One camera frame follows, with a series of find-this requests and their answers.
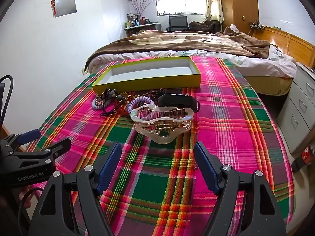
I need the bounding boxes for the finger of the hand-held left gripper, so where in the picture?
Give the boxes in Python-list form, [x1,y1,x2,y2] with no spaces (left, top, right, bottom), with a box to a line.
[4,128,41,153]
[37,138,72,164]

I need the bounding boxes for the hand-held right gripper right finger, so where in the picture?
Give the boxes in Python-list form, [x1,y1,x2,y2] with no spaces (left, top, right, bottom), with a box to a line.
[193,141,287,236]

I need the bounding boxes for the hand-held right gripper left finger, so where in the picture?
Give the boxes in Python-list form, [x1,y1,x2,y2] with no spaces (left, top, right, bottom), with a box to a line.
[29,141,123,236]

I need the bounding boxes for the translucent beige hair claw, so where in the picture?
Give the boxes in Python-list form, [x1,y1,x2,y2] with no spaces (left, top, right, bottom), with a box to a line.
[130,103,193,145]

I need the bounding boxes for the black hair tie with ornaments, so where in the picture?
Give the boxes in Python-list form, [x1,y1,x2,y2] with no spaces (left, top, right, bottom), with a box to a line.
[100,88,131,117]

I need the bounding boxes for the purple spiral hair tie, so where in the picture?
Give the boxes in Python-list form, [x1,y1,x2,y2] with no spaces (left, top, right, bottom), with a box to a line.
[127,96,158,115]

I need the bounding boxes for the black smart band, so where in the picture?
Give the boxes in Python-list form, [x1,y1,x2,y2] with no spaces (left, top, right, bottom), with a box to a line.
[157,94,200,113]

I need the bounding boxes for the dark purple bead bracelet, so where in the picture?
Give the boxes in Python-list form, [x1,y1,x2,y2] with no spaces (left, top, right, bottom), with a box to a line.
[128,88,169,101]

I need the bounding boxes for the yellow-green shallow box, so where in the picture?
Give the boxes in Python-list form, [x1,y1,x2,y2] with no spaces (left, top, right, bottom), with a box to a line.
[92,56,201,94]

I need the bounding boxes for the person's left hand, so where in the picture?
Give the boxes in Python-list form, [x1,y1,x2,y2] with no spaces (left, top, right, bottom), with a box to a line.
[18,187,35,209]

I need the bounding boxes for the pink green plaid tablecloth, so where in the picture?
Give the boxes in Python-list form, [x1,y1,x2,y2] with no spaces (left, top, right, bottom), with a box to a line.
[26,56,296,236]

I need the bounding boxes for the cola bottle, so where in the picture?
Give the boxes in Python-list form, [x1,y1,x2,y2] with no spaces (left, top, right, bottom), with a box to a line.
[292,145,315,173]

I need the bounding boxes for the bed base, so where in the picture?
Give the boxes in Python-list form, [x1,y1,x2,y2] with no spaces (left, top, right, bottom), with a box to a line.
[242,75,294,96]

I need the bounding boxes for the grey drawer cabinet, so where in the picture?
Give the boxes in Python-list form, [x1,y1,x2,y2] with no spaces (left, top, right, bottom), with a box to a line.
[276,63,315,154]

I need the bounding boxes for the white floral quilt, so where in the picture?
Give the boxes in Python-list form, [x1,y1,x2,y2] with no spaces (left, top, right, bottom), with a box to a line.
[89,49,298,79]

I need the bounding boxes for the brown fleece blanket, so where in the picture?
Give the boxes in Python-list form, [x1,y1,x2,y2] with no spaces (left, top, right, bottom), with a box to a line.
[85,26,277,70]

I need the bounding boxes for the small desk shelf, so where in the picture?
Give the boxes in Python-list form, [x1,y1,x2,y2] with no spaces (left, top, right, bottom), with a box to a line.
[124,23,161,38]

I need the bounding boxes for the dark brown cloth pile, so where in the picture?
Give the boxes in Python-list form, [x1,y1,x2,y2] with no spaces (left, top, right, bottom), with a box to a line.
[189,20,222,33]

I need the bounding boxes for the group of bottles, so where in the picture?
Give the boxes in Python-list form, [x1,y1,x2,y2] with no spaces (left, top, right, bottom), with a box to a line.
[125,12,142,28]

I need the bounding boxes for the black office chair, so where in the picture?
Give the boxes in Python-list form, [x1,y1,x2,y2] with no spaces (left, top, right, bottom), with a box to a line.
[166,15,190,32]

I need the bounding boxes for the wooden headboard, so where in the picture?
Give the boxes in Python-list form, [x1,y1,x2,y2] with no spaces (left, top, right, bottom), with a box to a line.
[256,26,315,65]

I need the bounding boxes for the decorative dry branches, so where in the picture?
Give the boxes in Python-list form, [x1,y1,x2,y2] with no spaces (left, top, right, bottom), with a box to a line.
[130,0,154,21]

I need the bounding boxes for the window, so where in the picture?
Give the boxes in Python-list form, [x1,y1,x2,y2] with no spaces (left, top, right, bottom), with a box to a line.
[155,0,205,16]

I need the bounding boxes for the patterned curtain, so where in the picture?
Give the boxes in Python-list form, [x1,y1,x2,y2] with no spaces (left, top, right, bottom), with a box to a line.
[198,0,225,24]

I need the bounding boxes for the wooden wardrobe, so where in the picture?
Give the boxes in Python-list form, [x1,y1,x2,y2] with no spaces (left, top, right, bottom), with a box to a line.
[218,0,259,33]

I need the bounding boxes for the black cable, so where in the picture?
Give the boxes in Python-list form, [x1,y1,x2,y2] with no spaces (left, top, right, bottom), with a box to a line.
[0,75,14,126]
[18,187,44,228]

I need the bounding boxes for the white beaded spiral hair tie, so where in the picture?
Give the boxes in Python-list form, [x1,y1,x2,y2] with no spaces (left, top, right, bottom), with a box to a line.
[92,98,105,111]

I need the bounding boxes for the orange bead bracelet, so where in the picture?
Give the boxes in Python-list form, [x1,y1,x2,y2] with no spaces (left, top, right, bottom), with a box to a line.
[114,103,132,116]

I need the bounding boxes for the silver wall board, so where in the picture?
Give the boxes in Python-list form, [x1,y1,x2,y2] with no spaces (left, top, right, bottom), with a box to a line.
[52,0,77,18]

